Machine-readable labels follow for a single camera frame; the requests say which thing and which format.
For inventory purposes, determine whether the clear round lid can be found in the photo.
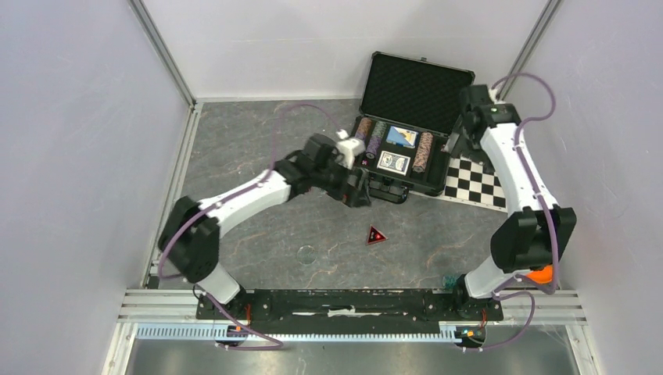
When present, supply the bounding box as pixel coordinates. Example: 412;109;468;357
296;245;317;265

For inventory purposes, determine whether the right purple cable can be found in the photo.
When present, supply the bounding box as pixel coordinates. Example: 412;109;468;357
463;72;561;354

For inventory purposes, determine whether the red triangular card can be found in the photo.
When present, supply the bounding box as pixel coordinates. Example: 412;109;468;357
366;225;388;245

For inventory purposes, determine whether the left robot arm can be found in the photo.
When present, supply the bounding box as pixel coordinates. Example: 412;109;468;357
157;131;371;319

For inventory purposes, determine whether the blue card deck in case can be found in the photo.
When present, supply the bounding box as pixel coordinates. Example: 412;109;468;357
377;151;411;176

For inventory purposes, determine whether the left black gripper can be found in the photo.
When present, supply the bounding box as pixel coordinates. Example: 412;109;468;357
314;155;372;209

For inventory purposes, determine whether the pink chip stack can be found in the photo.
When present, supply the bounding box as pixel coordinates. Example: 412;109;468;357
412;132;434;173

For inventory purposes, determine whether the brown chip stack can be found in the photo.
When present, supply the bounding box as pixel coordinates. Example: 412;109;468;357
355;117;372;140

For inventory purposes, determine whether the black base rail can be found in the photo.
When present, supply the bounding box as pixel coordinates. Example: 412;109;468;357
225;288;504;335

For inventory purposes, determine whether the purple chip stack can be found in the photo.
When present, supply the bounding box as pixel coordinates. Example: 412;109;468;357
365;136;382;159

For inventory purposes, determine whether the blue card deck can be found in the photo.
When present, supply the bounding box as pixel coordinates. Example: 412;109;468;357
385;126;419;148
377;151;411;176

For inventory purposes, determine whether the black white checkered board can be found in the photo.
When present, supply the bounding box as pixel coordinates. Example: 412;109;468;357
439;158;507;213

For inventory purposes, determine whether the black poker set case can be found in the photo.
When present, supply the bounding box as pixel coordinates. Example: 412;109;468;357
351;52;475;204

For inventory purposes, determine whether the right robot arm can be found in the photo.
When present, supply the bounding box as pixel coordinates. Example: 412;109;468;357
445;84;577;319

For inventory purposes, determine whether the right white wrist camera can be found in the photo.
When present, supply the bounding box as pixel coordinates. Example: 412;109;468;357
488;87;504;104

